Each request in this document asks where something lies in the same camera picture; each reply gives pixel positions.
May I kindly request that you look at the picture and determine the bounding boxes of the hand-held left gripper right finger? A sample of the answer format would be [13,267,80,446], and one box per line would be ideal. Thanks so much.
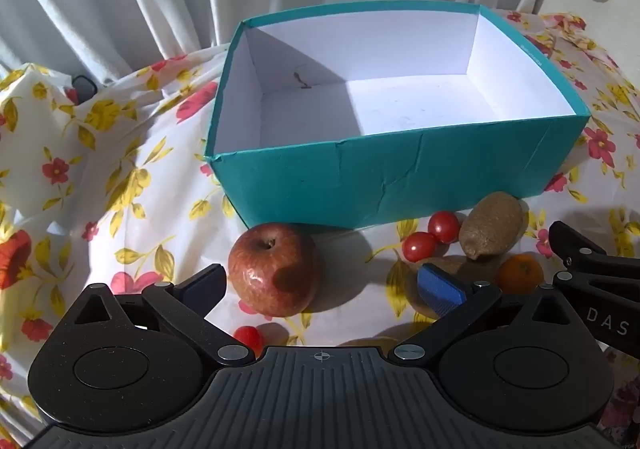
[394,263,581,370]

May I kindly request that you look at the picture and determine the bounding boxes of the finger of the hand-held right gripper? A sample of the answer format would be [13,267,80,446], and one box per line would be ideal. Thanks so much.
[548,220,640,289]

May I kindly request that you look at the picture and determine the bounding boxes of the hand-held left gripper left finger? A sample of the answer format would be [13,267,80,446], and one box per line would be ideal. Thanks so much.
[75,263,257,364]

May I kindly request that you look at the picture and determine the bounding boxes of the red cherry tomato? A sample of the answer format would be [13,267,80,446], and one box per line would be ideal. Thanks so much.
[402,231,440,263]
[234,325,265,356]
[428,211,461,244]

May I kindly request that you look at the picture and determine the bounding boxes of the small red apple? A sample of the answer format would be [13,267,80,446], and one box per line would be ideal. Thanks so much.
[228,223,321,317]

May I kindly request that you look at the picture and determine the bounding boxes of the orange mandarin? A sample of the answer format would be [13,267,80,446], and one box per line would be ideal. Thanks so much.
[495,253,545,296]

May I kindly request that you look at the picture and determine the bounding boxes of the teal cardboard box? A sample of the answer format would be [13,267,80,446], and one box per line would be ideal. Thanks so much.
[204,0,592,230]

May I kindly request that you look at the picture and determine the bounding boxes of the floral plastic tablecloth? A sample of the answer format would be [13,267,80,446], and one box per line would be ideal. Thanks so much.
[0,9,640,449]

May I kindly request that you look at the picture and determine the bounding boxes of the small black object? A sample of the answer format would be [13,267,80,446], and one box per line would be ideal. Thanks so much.
[71,76,99,105]

